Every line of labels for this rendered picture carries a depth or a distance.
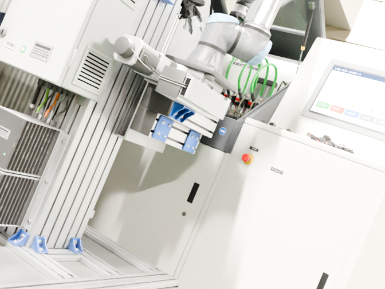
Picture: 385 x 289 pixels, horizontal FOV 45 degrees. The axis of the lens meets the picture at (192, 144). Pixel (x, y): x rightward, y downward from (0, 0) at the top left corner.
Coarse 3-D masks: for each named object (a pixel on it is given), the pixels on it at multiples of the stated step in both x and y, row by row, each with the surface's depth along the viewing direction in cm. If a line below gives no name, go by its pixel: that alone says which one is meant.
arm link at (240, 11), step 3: (237, 3) 226; (234, 6) 227; (237, 6) 225; (240, 6) 225; (243, 6) 225; (234, 9) 226; (237, 9) 225; (240, 9) 225; (243, 9) 225; (246, 9) 226; (237, 12) 226; (240, 12) 225; (243, 12) 225; (246, 12) 227; (243, 15) 226; (246, 15) 228
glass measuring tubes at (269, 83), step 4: (260, 80) 277; (268, 80) 274; (256, 84) 279; (260, 84) 277; (268, 84) 274; (272, 84) 272; (276, 84) 274; (256, 88) 281; (260, 88) 277; (264, 88) 275; (268, 88) 276; (256, 92) 278; (264, 92) 275; (268, 92) 273; (256, 96) 277; (264, 96) 277
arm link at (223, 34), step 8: (216, 16) 178; (224, 16) 177; (208, 24) 179; (216, 24) 177; (224, 24) 177; (232, 24) 178; (208, 32) 178; (216, 32) 177; (224, 32) 177; (232, 32) 178; (240, 32) 179; (200, 40) 180; (208, 40) 177; (216, 40) 177; (224, 40) 178; (232, 40) 178; (224, 48) 179; (232, 48) 180
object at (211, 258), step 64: (320, 64) 240; (384, 64) 225; (256, 128) 215; (320, 128) 224; (256, 192) 207; (320, 192) 193; (384, 192) 180; (192, 256) 217; (256, 256) 201; (320, 256) 186; (384, 256) 219
